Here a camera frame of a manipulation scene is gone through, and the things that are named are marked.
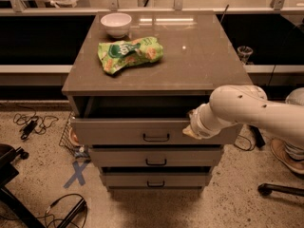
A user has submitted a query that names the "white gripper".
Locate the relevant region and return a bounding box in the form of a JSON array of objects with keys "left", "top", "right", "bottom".
[{"left": 182, "top": 104, "right": 221, "bottom": 140}]

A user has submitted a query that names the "grey top drawer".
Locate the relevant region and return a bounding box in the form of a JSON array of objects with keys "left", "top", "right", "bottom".
[{"left": 71, "top": 95, "right": 241, "bottom": 145}]

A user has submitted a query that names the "grey drawer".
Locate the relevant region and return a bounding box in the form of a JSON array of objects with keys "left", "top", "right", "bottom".
[
  {"left": 71, "top": 95, "right": 241, "bottom": 145},
  {"left": 100, "top": 166, "right": 212, "bottom": 189},
  {"left": 89, "top": 145, "right": 221, "bottom": 167}
]

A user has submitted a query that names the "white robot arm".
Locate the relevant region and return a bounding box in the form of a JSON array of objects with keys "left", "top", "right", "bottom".
[{"left": 182, "top": 85, "right": 304, "bottom": 147}]

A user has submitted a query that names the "grey middle drawer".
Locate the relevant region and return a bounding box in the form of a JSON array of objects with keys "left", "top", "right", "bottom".
[{"left": 89, "top": 145, "right": 221, "bottom": 167}]

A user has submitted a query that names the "grey drawer cabinet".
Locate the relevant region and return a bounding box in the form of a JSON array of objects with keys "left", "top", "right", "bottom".
[{"left": 61, "top": 10, "right": 257, "bottom": 193}]

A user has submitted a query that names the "grey bottom drawer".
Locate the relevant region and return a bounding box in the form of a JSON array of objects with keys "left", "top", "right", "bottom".
[{"left": 100, "top": 166, "right": 212, "bottom": 189}]

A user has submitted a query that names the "black bar on floor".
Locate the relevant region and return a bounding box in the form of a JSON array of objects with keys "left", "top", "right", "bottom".
[{"left": 249, "top": 125, "right": 265, "bottom": 148}]

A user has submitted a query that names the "clear glass cup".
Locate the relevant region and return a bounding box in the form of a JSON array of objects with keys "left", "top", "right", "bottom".
[{"left": 237, "top": 46, "right": 254, "bottom": 64}]

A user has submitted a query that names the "green chip bag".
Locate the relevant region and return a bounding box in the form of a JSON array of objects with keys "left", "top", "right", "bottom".
[{"left": 98, "top": 37, "right": 163, "bottom": 75}]

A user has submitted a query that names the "black chair leg with caster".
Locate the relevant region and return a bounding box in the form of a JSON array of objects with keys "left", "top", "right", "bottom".
[{"left": 257, "top": 183, "right": 304, "bottom": 197}]

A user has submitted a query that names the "tan sneaker shoe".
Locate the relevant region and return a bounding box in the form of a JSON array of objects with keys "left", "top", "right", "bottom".
[{"left": 271, "top": 139, "right": 304, "bottom": 175}]

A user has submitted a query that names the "blue tape X mark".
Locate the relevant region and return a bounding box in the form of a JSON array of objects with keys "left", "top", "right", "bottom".
[{"left": 64, "top": 160, "right": 90, "bottom": 189}]

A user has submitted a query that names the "white ceramic bowl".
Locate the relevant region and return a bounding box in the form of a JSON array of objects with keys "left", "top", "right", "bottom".
[{"left": 101, "top": 12, "right": 132, "bottom": 38}]

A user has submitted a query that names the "black office chair base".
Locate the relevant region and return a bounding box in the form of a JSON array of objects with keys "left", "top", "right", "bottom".
[{"left": 0, "top": 143, "right": 45, "bottom": 228}]

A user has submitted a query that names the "black cable loop right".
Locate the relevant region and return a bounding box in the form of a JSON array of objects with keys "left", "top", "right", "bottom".
[{"left": 233, "top": 134, "right": 257, "bottom": 152}]

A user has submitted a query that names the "wire basket on floor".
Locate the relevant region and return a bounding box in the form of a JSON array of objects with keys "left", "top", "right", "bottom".
[{"left": 59, "top": 112, "right": 89, "bottom": 160}]

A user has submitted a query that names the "black stand with cables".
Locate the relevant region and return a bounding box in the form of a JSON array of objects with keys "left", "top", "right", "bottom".
[{"left": 43, "top": 193, "right": 88, "bottom": 228}]

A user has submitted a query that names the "black power adapter with cable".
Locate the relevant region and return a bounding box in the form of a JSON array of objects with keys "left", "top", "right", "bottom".
[{"left": 12, "top": 107, "right": 60, "bottom": 141}]

